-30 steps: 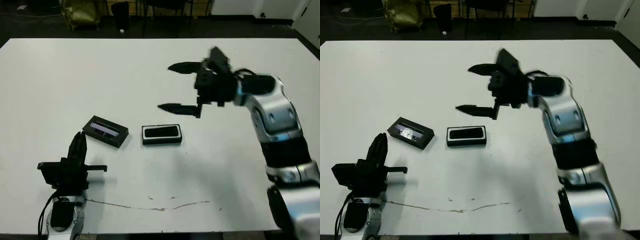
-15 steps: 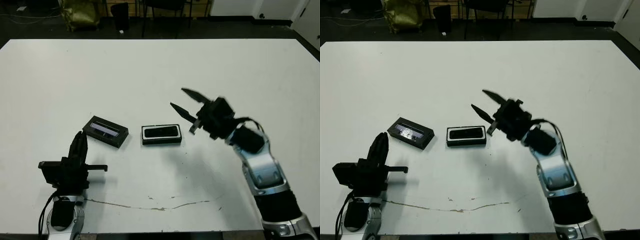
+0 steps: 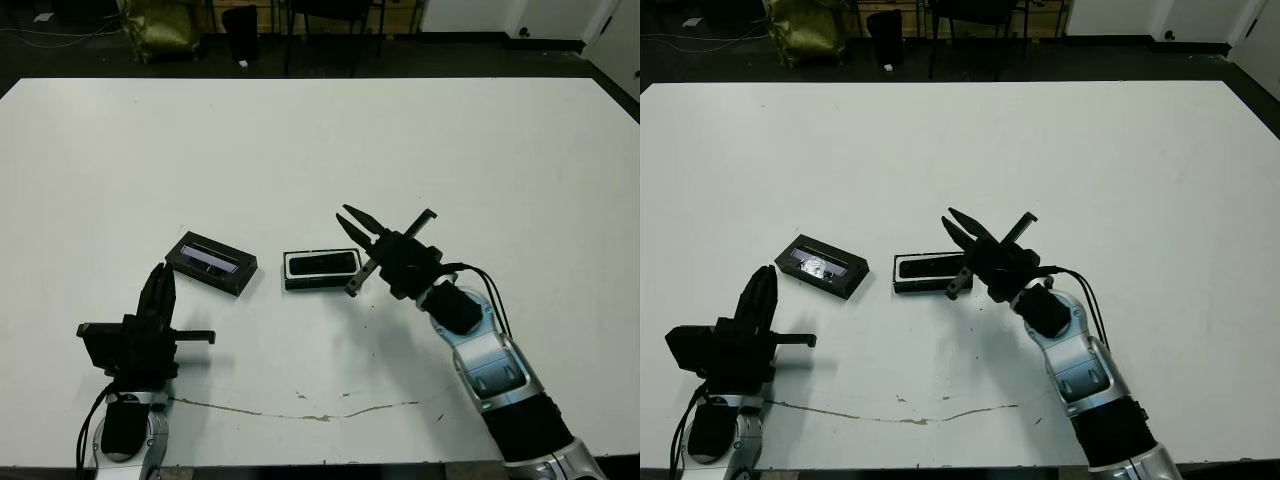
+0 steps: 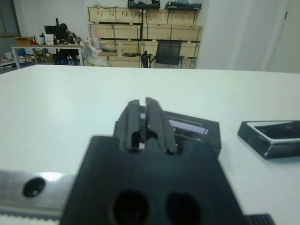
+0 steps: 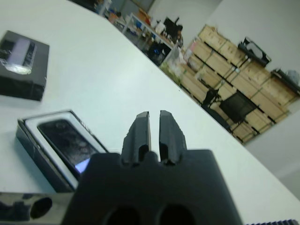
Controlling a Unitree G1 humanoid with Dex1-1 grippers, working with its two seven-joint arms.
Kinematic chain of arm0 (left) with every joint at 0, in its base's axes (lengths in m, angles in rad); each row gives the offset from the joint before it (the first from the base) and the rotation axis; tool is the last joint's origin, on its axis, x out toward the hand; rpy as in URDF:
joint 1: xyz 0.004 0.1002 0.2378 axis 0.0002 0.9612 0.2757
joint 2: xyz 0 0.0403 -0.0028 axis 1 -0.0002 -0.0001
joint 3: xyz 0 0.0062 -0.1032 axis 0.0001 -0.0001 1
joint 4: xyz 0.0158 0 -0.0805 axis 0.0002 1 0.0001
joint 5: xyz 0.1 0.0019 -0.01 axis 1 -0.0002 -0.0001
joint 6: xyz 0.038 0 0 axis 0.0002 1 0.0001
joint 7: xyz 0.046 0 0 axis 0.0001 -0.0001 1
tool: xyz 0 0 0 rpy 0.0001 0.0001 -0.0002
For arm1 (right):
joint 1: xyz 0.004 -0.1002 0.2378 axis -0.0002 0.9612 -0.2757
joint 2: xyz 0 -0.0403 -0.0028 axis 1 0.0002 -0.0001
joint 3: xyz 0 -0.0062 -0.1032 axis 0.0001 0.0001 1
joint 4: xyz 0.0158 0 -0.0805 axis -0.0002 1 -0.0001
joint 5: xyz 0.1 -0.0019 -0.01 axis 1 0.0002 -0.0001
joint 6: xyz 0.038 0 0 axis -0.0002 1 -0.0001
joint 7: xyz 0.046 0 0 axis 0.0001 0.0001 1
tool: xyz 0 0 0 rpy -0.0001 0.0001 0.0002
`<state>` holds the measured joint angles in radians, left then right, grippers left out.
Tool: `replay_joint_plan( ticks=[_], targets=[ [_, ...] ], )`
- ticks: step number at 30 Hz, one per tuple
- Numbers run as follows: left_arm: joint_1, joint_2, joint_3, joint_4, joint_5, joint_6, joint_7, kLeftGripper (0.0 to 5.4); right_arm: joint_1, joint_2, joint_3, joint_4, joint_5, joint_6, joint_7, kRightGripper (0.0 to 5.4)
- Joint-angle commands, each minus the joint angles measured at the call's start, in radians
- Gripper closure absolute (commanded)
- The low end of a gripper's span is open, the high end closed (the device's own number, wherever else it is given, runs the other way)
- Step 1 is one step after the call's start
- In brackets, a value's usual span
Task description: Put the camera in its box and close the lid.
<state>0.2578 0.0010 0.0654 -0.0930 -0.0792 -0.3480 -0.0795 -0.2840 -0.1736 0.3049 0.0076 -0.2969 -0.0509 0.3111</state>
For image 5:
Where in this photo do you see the white-framed wooden desk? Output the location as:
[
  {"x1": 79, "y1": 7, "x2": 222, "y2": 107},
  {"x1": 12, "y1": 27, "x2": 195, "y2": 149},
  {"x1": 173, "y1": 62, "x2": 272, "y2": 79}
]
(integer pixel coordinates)
[{"x1": 124, "y1": 13, "x2": 180, "y2": 56}]

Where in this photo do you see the black printed box lid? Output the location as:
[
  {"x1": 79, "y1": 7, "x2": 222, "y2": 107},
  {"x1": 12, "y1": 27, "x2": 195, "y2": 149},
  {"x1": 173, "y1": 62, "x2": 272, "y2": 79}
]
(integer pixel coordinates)
[{"x1": 0, "y1": 30, "x2": 50, "y2": 102}]

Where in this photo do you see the wooden crate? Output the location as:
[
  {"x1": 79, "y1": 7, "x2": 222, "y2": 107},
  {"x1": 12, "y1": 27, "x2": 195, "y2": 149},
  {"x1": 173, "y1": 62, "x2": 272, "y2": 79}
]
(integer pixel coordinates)
[
  {"x1": 198, "y1": 24, "x2": 253, "y2": 71},
  {"x1": 188, "y1": 38, "x2": 244, "y2": 87},
  {"x1": 241, "y1": 60, "x2": 300, "y2": 106},
  {"x1": 231, "y1": 77, "x2": 298, "y2": 118},
  {"x1": 174, "y1": 67, "x2": 207, "y2": 101},
  {"x1": 181, "y1": 53, "x2": 225, "y2": 94},
  {"x1": 231, "y1": 121, "x2": 260, "y2": 144},
  {"x1": 234, "y1": 103, "x2": 290, "y2": 134}
]

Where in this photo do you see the crumpled plastic bag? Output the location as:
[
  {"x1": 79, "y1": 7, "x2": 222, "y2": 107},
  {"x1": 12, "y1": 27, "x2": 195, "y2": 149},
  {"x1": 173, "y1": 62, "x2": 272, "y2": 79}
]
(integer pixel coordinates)
[{"x1": 161, "y1": 46, "x2": 188, "y2": 80}]

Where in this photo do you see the black box with white inlay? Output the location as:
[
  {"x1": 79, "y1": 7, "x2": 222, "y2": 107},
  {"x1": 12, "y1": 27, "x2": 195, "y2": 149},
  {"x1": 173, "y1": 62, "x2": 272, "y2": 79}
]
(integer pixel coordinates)
[{"x1": 15, "y1": 109, "x2": 110, "y2": 193}]

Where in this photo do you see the black moulded case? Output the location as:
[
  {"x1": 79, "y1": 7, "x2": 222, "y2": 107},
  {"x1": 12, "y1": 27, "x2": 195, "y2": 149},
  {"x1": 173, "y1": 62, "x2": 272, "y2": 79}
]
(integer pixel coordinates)
[{"x1": 238, "y1": 36, "x2": 272, "y2": 67}]

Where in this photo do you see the grey plastic bag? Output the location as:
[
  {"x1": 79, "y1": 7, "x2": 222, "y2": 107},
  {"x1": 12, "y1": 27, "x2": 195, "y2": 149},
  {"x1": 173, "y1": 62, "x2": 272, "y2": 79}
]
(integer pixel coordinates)
[{"x1": 287, "y1": 70, "x2": 300, "y2": 83}]

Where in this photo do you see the black computer monitor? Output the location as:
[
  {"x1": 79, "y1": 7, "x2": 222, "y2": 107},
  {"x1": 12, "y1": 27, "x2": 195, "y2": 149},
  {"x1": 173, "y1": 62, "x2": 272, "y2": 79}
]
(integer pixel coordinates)
[{"x1": 163, "y1": 16, "x2": 180, "y2": 33}]

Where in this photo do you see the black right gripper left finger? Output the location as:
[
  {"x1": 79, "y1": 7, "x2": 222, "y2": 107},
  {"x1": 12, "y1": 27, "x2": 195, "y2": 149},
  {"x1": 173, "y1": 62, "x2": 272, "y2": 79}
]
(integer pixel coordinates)
[{"x1": 121, "y1": 112, "x2": 152, "y2": 164}]

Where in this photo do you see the seated person in dark clothes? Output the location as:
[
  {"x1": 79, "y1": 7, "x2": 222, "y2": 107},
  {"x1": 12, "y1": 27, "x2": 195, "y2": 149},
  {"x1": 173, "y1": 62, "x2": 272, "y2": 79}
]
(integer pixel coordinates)
[{"x1": 174, "y1": 24, "x2": 185, "y2": 46}]

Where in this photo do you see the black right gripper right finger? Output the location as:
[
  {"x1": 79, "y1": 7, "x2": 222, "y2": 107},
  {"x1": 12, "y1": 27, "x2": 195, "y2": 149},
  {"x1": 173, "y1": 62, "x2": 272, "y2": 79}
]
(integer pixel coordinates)
[{"x1": 159, "y1": 110, "x2": 188, "y2": 164}]

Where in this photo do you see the black flat tray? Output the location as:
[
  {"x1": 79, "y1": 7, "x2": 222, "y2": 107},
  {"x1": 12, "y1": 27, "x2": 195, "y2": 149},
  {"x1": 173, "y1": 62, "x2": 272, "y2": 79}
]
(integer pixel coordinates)
[{"x1": 271, "y1": 68, "x2": 300, "y2": 92}]

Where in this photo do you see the black mesh office chair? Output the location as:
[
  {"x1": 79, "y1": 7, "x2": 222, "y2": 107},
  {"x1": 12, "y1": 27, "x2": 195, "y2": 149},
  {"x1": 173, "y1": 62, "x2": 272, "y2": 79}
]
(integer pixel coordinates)
[{"x1": 219, "y1": 91, "x2": 258, "y2": 132}]

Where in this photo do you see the pink package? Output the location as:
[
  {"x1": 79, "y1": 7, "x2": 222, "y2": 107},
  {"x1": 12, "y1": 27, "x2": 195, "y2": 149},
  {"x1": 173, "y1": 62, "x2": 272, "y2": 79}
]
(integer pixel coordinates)
[{"x1": 186, "y1": 39, "x2": 200, "y2": 57}]

